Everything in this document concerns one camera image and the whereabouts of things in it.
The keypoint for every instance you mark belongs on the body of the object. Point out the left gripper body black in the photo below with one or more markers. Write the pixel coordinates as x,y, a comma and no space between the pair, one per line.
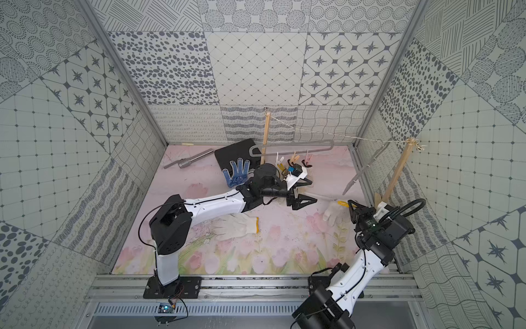
292,194

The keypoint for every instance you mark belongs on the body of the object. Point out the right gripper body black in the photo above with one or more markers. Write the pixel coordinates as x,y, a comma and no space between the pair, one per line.
366,222

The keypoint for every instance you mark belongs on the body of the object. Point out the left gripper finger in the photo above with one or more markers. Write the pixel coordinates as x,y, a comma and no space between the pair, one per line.
299,182
301,201

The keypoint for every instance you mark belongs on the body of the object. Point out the white clothes peg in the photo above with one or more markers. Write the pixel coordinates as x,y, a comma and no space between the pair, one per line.
279,159

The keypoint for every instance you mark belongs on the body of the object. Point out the blue dotted glove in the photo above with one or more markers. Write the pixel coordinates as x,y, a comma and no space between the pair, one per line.
238,174
234,226

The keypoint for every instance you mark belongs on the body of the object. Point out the grey clip hanger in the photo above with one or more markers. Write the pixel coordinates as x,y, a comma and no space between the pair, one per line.
302,148

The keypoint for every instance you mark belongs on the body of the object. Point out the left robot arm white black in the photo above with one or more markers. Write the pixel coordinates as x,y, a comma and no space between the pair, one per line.
172,221

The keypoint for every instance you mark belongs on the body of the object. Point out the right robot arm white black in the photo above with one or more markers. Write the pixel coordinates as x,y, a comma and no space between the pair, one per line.
378,232

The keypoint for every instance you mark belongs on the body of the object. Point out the black flat pad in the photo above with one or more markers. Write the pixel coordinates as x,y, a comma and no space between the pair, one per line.
234,152

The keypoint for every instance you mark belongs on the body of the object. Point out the grey metal cylinder tool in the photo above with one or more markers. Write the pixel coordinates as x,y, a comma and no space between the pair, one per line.
186,162

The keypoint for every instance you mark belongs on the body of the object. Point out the small circuit board left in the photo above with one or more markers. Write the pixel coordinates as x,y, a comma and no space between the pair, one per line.
166,314

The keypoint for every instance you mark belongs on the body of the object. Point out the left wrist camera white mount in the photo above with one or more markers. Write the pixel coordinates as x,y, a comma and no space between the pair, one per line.
302,173

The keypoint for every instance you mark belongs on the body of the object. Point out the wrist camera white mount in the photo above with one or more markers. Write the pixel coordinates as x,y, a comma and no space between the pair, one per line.
302,173
382,210

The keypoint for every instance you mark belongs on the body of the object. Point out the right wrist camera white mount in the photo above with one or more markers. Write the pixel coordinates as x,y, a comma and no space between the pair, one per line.
382,210

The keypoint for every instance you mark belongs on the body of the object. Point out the wooden drying rack frame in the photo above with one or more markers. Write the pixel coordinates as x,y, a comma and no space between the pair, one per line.
411,143

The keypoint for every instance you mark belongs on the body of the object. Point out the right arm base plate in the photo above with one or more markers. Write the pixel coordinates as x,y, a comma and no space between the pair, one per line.
325,281

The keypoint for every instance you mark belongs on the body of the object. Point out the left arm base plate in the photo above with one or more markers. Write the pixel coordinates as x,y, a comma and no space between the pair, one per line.
187,287

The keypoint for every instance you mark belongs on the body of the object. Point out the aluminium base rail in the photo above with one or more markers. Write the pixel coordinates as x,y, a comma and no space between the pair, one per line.
287,288

